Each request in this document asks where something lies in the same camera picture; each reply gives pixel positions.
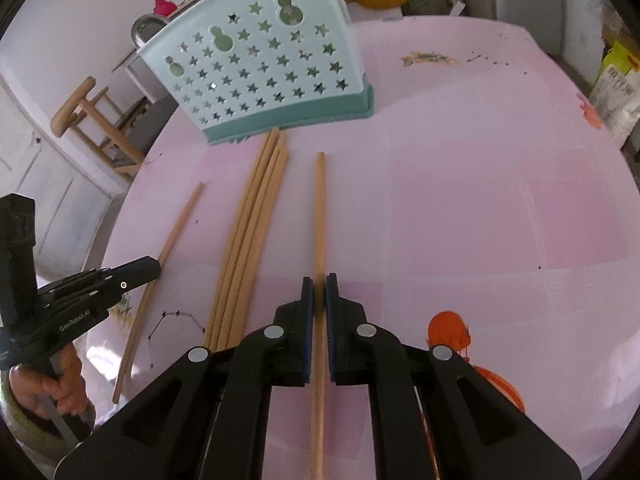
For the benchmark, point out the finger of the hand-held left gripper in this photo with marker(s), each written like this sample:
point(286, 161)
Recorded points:
point(130, 272)

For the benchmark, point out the green bag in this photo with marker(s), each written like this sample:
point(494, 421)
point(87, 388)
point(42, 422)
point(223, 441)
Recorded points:
point(427, 5)

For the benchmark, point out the bundle of wooden chopsticks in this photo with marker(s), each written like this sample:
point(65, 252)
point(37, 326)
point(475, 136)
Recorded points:
point(250, 240)

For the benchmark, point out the mint green utensil holder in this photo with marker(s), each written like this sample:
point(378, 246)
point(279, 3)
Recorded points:
point(300, 116)

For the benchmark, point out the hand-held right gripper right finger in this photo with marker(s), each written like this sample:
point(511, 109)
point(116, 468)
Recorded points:
point(350, 355)

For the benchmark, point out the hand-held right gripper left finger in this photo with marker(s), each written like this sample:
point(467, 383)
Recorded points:
point(280, 355)

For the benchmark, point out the person's left hand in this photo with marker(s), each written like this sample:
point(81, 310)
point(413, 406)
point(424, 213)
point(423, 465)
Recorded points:
point(65, 390)

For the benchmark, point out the red plastic bag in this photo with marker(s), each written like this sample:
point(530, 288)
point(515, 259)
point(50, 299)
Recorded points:
point(165, 7)

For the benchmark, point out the white panelled cabinet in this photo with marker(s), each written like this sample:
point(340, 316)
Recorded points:
point(45, 185)

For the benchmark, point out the wooden chopstick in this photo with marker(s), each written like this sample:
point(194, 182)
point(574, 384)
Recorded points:
point(175, 240)
point(320, 210)

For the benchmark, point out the wooden chair with grey seat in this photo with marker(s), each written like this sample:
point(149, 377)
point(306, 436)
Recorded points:
point(72, 110)

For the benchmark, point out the white and yellow sack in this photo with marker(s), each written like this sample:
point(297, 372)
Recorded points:
point(617, 95)

